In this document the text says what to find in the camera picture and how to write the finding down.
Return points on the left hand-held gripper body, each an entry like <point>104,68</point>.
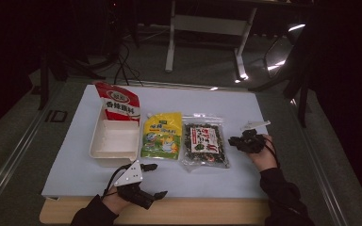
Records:
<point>131,175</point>

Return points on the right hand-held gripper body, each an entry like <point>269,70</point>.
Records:
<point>254,144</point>

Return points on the cream plastic storage box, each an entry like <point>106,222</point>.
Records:
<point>116,141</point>

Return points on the red and white seasoning packet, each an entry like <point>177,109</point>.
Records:
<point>119,100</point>

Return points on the person's right hand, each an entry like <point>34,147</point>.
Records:
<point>265,158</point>

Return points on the person's left hand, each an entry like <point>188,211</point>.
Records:
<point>114,204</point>

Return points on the clear bag of dried seaweed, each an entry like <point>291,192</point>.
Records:
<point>204,144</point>

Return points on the yellow and green sauce pouch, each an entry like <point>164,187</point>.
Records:
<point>161,138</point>

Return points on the white table mat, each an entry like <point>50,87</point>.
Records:
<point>201,103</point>

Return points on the black chair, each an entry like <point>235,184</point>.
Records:
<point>295,62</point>

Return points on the black rectangular floor bracket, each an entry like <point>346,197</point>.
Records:
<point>56,116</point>

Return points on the white metal frame desk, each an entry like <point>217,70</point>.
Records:
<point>207,25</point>

